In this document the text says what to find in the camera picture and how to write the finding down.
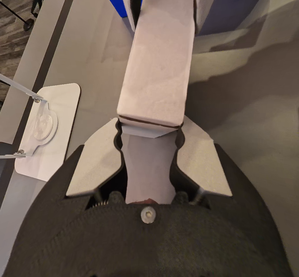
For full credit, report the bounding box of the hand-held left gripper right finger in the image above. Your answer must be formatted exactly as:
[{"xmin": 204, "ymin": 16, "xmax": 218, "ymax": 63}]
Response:
[{"xmin": 170, "ymin": 115, "xmax": 233, "ymax": 204}]

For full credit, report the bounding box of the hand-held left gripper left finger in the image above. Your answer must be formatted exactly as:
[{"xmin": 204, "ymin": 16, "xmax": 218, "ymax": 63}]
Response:
[{"xmin": 66, "ymin": 117, "xmax": 124, "ymax": 204}]

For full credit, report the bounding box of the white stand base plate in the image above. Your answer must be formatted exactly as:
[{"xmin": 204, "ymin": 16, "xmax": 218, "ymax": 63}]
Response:
[{"xmin": 14, "ymin": 83, "xmax": 81, "ymax": 182}]

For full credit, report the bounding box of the clear acrylic stand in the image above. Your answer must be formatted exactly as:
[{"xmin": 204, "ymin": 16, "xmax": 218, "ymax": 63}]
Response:
[{"xmin": 0, "ymin": 74, "xmax": 58, "ymax": 159}]

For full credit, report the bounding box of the white cardboard box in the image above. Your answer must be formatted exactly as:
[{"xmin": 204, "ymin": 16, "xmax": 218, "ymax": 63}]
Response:
[{"xmin": 116, "ymin": 0, "xmax": 199, "ymax": 204}]

